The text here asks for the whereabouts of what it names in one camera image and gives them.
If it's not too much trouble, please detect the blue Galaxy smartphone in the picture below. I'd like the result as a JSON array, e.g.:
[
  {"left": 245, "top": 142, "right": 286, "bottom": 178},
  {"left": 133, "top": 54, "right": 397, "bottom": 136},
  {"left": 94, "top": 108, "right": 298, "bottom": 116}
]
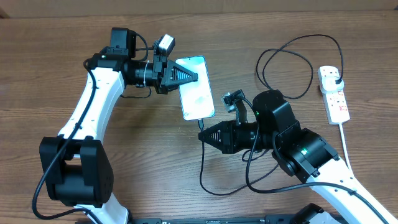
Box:
[{"left": 176, "top": 55, "right": 215, "bottom": 121}]

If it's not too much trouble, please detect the black charger cable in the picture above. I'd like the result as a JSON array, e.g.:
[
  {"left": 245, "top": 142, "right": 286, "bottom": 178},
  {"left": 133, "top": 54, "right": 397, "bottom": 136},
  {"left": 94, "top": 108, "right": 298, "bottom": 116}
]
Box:
[{"left": 197, "top": 34, "right": 345, "bottom": 197}]

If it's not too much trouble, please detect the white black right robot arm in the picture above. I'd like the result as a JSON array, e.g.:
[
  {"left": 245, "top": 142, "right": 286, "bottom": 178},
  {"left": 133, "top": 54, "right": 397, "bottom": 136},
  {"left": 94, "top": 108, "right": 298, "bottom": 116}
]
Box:
[{"left": 198, "top": 90, "right": 397, "bottom": 223}]

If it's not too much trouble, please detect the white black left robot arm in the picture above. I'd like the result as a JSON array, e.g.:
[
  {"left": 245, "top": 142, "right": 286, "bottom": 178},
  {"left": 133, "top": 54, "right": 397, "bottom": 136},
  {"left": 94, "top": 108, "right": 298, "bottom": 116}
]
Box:
[{"left": 38, "top": 27, "right": 198, "bottom": 223}]

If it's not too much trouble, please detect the white charger plug adapter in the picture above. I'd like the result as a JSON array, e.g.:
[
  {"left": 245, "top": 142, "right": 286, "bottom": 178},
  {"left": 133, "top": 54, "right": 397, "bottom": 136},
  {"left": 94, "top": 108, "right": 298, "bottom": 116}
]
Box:
[{"left": 320, "top": 77, "right": 345, "bottom": 94}]

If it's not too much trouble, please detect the white power strip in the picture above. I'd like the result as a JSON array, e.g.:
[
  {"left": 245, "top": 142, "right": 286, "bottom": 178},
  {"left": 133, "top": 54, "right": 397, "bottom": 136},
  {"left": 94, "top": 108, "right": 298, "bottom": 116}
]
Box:
[{"left": 317, "top": 65, "right": 350, "bottom": 124}]

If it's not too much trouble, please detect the white power strip cord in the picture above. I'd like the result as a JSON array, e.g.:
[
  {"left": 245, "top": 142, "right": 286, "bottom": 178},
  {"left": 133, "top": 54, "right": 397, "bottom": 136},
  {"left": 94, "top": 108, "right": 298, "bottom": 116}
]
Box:
[{"left": 338, "top": 123, "right": 354, "bottom": 175}]

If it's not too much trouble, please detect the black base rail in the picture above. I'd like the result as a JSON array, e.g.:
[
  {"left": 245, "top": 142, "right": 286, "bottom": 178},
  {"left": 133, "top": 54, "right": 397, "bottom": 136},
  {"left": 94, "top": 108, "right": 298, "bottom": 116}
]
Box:
[{"left": 74, "top": 213, "right": 352, "bottom": 224}]

